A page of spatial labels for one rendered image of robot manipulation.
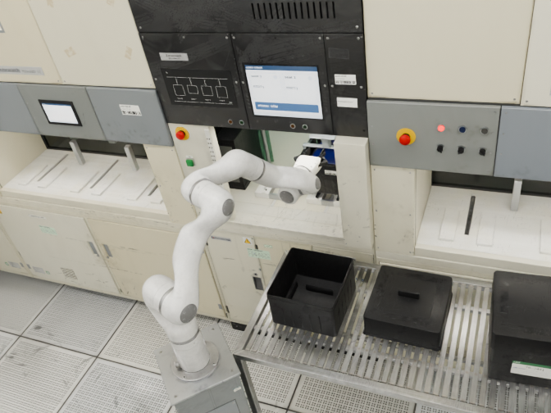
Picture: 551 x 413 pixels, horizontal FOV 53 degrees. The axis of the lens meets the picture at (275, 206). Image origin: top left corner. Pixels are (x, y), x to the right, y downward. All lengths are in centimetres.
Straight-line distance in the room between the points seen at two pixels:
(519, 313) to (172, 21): 158
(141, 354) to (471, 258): 195
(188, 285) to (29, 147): 203
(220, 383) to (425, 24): 146
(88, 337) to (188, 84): 191
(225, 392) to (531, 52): 160
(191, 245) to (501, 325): 105
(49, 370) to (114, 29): 207
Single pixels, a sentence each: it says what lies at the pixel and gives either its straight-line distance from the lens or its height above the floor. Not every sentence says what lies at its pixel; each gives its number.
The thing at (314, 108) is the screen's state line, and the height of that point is 151.
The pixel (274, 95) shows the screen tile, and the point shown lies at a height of 156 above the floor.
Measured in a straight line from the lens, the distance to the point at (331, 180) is 251.
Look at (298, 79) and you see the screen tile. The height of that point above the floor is 163.
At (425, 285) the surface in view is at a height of 86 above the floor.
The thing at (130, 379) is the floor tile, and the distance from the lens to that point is 331.
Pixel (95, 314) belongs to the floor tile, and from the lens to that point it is 374.
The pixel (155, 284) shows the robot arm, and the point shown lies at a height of 118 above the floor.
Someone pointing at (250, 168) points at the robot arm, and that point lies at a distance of 193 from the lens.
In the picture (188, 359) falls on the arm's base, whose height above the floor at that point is 86.
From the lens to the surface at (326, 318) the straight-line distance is 214.
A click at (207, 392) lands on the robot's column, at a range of 221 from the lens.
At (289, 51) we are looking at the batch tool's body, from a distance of 200.
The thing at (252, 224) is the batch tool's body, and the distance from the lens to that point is 259.
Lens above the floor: 252
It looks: 38 degrees down
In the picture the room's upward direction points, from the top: 11 degrees counter-clockwise
